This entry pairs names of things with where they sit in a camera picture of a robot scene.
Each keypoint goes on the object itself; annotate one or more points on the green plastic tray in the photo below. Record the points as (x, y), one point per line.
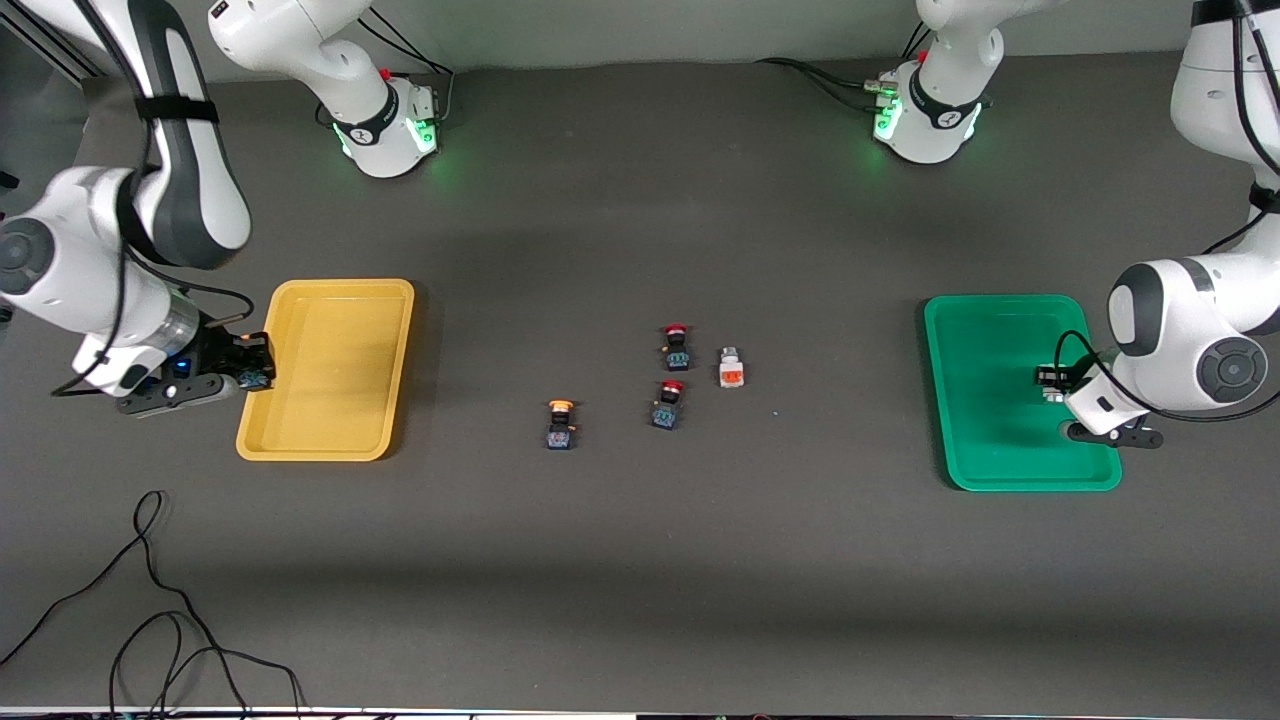
(1000, 400)

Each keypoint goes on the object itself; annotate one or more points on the dark grey table mat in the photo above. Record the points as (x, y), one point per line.
(640, 560)

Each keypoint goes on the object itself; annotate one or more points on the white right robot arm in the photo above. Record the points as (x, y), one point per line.
(60, 280)

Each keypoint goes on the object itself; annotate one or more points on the grey aluminium frame rail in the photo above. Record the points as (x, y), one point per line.
(50, 55)

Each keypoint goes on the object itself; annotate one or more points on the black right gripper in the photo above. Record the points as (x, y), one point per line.
(218, 353)

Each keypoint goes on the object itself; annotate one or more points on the red push button switch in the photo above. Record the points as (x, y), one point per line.
(668, 406)
(677, 348)

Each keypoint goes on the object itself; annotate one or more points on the yellow push button switch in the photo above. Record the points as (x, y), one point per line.
(560, 426)
(256, 379)

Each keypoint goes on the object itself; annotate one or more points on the yellow plastic tray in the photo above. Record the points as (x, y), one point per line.
(325, 370)

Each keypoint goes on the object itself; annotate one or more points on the white switch with orange button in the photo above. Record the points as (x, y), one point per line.
(731, 369)

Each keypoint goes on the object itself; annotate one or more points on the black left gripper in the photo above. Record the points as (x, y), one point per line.
(1070, 377)

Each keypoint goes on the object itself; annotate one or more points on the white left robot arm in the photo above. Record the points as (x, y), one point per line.
(1170, 330)

